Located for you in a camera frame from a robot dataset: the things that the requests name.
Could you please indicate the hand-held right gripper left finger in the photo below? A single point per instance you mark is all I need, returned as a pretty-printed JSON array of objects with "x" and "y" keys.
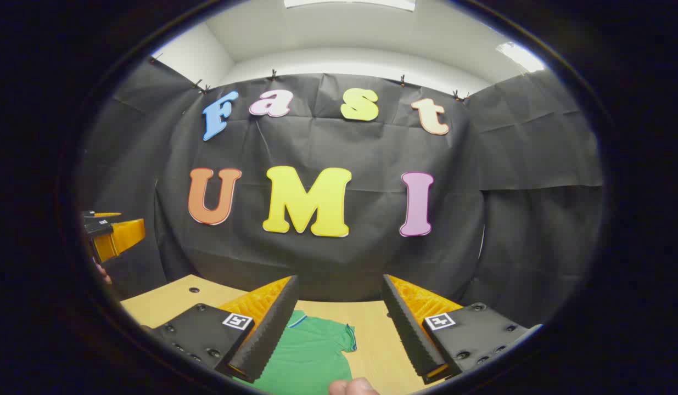
[{"x": 273, "y": 329}]

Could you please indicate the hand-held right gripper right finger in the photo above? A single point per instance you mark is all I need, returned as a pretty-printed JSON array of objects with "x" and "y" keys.
[{"x": 407, "y": 329}]

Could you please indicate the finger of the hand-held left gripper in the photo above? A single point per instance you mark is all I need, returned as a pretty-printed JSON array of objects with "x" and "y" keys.
[
  {"x": 122, "y": 236},
  {"x": 100, "y": 224}
]

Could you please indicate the green T-shirt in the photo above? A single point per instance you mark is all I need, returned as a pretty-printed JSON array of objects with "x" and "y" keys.
[{"x": 311, "y": 356}]

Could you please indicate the black backdrop cloth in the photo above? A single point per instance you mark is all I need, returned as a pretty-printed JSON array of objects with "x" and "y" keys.
[{"x": 360, "y": 263}]

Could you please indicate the ceiling light panel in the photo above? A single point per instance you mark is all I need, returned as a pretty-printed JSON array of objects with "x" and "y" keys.
[
  {"x": 520, "y": 56},
  {"x": 349, "y": 3}
]

